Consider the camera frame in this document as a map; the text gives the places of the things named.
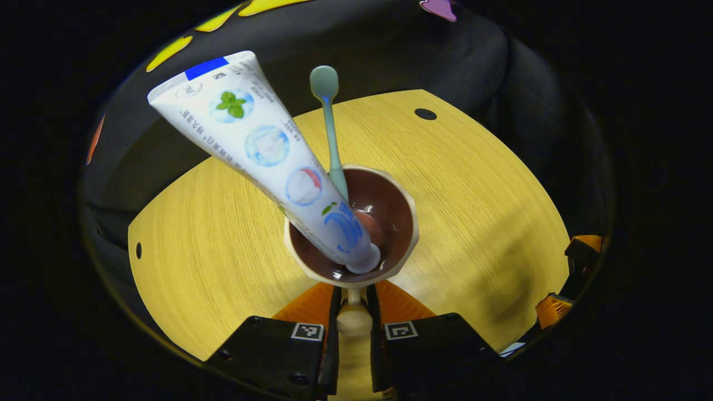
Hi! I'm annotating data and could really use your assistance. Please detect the white toothpaste tube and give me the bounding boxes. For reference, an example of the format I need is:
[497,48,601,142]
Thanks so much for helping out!
[147,51,382,275]

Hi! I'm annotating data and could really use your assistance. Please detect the pale green toothbrush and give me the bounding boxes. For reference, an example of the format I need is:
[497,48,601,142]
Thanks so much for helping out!
[310,65,350,202]

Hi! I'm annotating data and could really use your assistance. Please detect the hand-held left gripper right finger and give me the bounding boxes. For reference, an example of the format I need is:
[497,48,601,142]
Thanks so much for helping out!
[367,281,505,401]

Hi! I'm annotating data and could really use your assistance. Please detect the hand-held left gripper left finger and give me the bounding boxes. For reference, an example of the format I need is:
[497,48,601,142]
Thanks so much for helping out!
[205,282,342,401]

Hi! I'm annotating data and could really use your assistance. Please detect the beige cup with brown inside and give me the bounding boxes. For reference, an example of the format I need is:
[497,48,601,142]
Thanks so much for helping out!
[283,164,419,338]

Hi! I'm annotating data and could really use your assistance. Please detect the black backdrop cloth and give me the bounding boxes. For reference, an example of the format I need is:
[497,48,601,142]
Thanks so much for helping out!
[78,0,616,335]

